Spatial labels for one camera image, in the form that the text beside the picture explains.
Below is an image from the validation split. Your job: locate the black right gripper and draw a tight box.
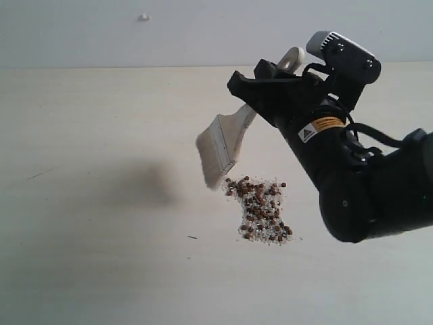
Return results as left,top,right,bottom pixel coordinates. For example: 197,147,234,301
227,59,347,142

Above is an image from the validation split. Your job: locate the wide white-bristle paint brush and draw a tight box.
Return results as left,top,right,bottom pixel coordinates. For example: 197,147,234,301
196,47,304,190

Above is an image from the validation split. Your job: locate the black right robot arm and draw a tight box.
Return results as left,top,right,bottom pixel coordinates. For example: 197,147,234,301
227,59,432,243

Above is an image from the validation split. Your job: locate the scattered brown pellets and rice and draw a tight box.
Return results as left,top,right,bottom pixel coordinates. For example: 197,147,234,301
221,175,302,246

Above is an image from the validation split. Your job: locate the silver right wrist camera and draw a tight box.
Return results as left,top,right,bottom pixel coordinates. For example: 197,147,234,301
306,30,382,112

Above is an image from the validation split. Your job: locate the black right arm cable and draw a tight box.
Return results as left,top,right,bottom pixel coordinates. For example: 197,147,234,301
300,62,407,170

